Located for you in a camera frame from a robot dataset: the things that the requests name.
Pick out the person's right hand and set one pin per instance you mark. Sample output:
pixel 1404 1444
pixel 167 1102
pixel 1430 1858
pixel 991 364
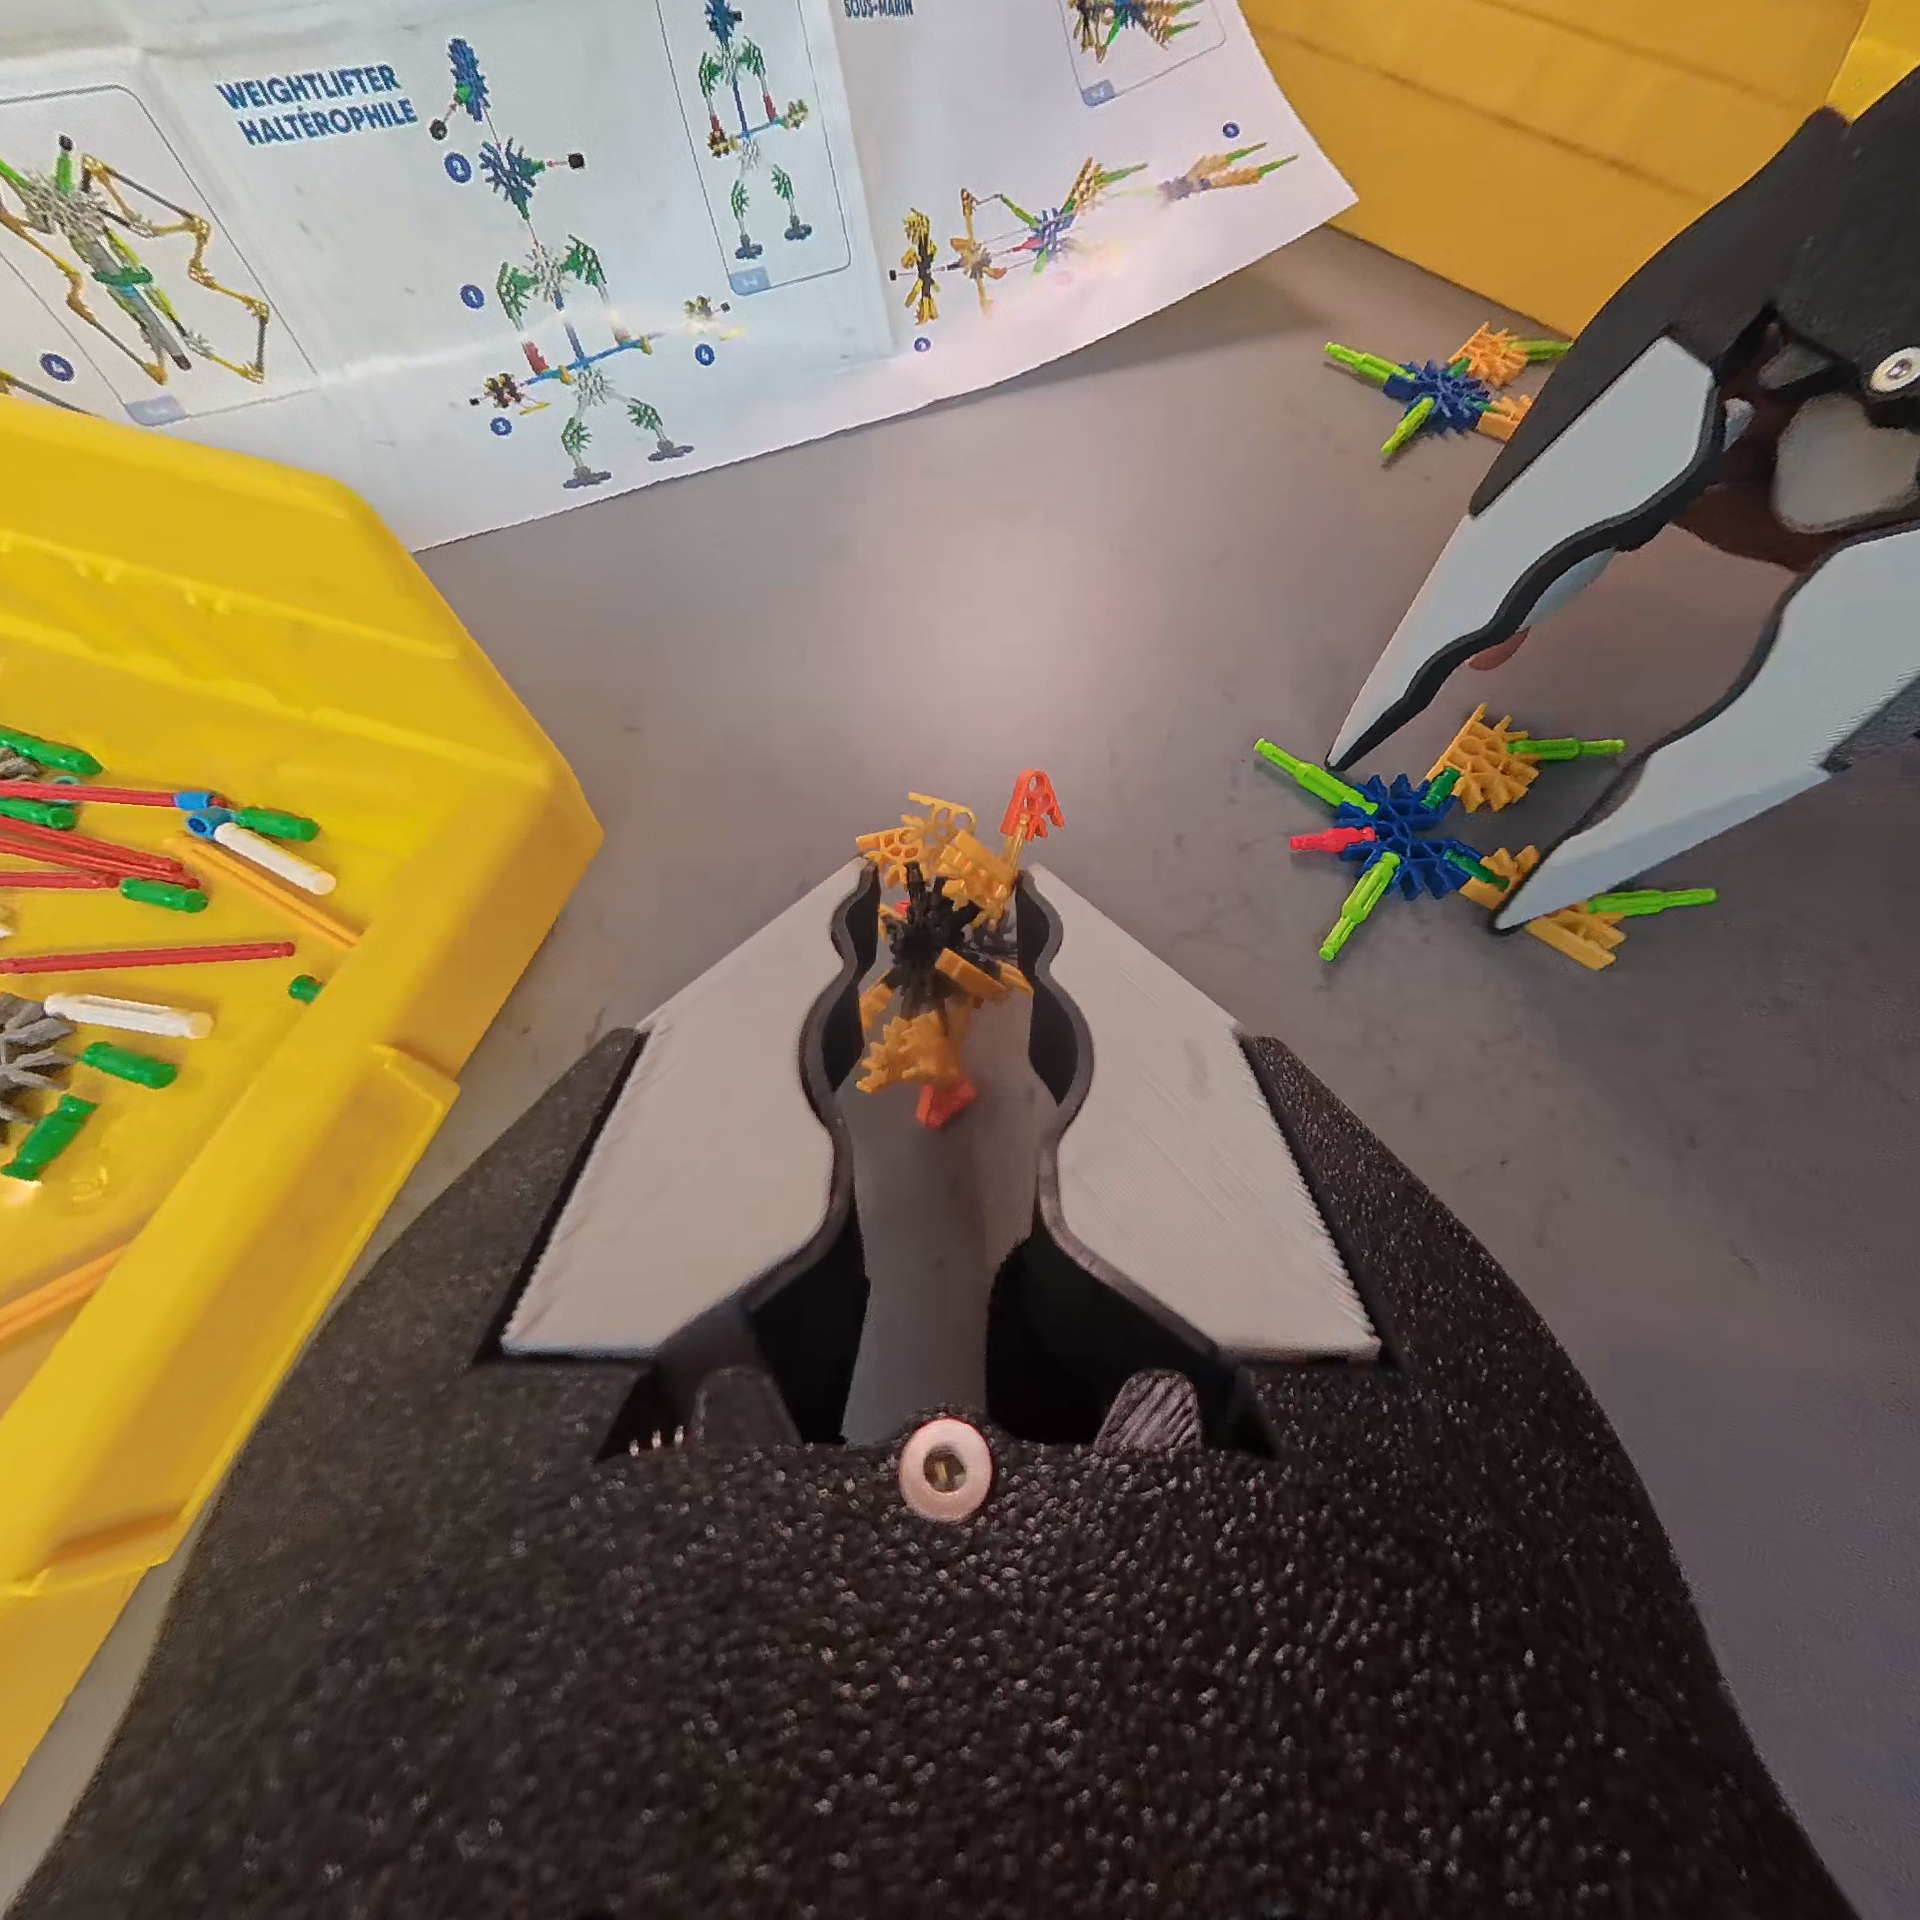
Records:
pixel 1740 534

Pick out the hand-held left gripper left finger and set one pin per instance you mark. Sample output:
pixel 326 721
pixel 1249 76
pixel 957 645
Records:
pixel 676 1185

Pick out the small blue green toy assembly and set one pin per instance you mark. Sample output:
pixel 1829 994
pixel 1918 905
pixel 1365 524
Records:
pixel 1441 393

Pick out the yellow black toy wheel assembly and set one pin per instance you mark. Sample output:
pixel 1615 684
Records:
pixel 931 937

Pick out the white instruction sheet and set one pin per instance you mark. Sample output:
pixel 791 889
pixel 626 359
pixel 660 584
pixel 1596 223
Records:
pixel 841 389

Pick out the grey desk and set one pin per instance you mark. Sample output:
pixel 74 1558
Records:
pixel 1202 600

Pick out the large blue green toy assembly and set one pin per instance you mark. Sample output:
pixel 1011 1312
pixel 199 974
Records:
pixel 1402 839

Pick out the pile of toy parts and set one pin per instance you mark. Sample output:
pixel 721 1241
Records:
pixel 271 856

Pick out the yellow plastic bin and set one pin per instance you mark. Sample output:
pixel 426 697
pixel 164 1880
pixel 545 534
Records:
pixel 1501 150
pixel 300 600

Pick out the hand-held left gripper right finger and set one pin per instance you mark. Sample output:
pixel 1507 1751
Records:
pixel 1215 1185

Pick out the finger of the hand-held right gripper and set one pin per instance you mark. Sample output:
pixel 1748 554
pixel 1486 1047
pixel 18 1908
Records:
pixel 1589 481
pixel 1801 690

